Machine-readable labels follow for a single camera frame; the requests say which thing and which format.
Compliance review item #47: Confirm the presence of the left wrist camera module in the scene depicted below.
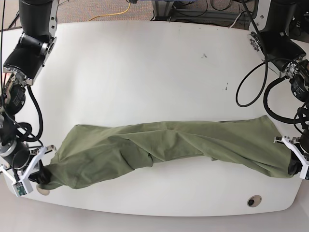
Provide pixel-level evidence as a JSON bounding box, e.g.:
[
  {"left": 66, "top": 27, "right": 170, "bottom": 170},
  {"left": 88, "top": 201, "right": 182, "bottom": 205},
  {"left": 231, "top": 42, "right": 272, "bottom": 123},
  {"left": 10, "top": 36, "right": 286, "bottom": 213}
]
[{"left": 299, "top": 164, "right": 309, "bottom": 180}]

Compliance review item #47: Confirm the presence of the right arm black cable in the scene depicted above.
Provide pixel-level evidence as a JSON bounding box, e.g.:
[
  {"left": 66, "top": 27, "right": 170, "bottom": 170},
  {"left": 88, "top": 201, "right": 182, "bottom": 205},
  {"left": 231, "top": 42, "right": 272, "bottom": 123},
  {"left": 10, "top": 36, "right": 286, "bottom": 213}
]
[{"left": 14, "top": 86, "right": 44, "bottom": 143}]

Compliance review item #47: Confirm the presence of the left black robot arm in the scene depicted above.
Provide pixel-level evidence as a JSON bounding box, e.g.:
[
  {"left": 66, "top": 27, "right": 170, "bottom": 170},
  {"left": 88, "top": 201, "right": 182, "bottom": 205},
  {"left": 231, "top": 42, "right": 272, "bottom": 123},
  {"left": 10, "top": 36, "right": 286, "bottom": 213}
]
[{"left": 248, "top": 0, "right": 309, "bottom": 180}]

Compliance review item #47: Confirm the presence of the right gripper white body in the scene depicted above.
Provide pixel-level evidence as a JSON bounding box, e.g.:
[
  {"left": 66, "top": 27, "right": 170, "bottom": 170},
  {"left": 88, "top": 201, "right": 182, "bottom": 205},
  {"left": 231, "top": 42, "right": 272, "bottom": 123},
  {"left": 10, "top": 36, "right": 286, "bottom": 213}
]
[{"left": 0, "top": 145, "right": 56, "bottom": 183}]

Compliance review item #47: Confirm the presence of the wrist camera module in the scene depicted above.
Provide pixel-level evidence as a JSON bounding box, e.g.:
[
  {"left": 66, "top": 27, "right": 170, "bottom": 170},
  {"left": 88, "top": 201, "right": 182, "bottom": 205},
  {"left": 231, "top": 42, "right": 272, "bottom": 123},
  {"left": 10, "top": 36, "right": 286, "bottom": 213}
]
[
  {"left": 299, "top": 164, "right": 309, "bottom": 180},
  {"left": 12, "top": 180, "right": 33, "bottom": 197}
]

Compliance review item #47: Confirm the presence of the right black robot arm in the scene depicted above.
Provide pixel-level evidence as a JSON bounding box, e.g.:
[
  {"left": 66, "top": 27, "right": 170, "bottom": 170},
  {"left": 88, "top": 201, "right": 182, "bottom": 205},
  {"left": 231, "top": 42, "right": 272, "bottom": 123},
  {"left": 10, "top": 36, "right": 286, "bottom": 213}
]
[{"left": 0, "top": 0, "right": 59, "bottom": 181}]

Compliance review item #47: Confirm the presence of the table cable grommet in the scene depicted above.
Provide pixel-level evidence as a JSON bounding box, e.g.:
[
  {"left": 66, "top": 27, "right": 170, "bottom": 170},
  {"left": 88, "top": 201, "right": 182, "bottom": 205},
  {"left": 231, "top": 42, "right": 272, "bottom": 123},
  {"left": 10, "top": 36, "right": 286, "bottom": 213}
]
[
  {"left": 247, "top": 195, "right": 262, "bottom": 208},
  {"left": 36, "top": 185, "right": 50, "bottom": 196}
]

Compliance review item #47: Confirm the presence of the yellow cable on floor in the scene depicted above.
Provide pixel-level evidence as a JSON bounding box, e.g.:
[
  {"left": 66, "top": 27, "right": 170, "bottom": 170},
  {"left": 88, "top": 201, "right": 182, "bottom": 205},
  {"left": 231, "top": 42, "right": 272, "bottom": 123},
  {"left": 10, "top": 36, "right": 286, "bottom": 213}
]
[{"left": 88, "top": 3, "right": 132, "bottom": 22}]

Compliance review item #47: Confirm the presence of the olive green t-shirt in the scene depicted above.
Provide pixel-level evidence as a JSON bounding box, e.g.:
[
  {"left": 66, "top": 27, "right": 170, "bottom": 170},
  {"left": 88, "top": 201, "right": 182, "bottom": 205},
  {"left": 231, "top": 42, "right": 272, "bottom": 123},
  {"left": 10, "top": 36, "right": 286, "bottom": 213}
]
[{"left": 40, "top": 116, "right": 291, "bottom": 190}]

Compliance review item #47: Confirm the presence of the right table cable grommet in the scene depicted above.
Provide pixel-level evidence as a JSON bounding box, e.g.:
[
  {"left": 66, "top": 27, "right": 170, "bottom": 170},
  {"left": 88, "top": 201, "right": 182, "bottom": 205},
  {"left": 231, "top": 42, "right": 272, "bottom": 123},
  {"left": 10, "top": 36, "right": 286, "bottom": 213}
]
[{"left": 247, "top": 195, "right": 262, "bottom": 208}]

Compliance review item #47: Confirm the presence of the left table cable grommet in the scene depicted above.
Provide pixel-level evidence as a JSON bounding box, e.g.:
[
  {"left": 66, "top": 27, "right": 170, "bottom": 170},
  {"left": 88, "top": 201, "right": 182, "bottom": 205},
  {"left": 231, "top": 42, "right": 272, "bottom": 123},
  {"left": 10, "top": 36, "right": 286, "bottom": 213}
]
[{"left": 36, "top": 185, "right": 50, "bottom": 196}]

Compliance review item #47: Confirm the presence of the metal frame rack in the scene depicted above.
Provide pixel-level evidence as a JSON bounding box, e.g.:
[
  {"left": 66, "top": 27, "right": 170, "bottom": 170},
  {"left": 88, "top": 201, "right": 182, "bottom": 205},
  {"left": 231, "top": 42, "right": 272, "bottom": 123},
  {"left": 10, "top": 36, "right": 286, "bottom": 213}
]
[{"left": 151, "top": 0, "right": 249, "bottom": 29}]

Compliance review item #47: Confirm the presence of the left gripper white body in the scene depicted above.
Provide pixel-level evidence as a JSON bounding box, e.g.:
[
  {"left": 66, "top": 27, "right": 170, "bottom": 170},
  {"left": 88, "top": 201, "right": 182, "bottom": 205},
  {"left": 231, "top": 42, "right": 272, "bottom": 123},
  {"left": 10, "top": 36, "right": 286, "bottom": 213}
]
[{"left": 274, "top": 136, "right": 309, "bottom": 166}]

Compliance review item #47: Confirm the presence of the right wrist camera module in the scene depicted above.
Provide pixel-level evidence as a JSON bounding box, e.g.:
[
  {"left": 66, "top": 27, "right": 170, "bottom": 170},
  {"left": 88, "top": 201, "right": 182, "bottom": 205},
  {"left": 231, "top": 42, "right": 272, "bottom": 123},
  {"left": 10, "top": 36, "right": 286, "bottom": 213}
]
[{"left": 12, "top": 180, "right": 33, "bottom": 197}]

